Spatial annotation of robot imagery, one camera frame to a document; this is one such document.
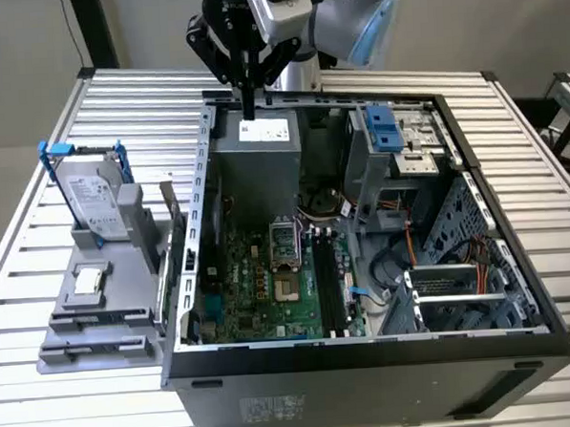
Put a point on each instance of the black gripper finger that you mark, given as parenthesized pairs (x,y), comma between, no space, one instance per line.
(272,63)
(209,50)

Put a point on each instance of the RAM memory stick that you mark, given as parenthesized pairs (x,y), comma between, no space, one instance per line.
(104,316)
(101,348)

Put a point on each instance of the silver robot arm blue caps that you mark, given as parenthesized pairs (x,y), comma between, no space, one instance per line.
(332,24)

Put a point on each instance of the black RAM slot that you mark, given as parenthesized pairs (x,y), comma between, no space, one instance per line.
(328,283)
(334,282)
(321,283)

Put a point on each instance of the grey power supply unit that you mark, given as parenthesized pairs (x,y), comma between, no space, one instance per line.
(259,176)

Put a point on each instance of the blue plastic drive latch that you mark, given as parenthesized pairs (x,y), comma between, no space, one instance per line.
(383,127)

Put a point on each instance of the silver drive cage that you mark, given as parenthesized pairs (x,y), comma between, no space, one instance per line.
(364,171)

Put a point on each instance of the hard disk in blue carrier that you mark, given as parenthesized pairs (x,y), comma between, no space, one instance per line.
(90,195)

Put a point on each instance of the green graphics card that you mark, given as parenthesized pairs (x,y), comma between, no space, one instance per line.
(176,257)

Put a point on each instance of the CPU socket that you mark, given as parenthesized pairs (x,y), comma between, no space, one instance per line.
(287,290)

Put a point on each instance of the green motherboard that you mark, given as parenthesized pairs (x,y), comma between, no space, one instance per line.
(251,296)

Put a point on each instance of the grey parts rack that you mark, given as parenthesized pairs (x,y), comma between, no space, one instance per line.
(126,279)

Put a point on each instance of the blue expansion slot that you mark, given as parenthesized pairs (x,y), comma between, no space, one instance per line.
(213,308)

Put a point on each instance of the silver CPU chip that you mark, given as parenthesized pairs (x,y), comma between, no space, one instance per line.
(88,281)

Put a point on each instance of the grey disk bay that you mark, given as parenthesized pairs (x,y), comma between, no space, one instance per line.
(461,300)

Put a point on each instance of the black open PC case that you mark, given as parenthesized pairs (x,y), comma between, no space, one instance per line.
(371,391)

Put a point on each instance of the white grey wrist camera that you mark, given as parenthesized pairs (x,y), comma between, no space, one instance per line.
(279,8)

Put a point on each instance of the black metal post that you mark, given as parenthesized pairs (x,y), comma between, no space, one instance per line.
(96,32)

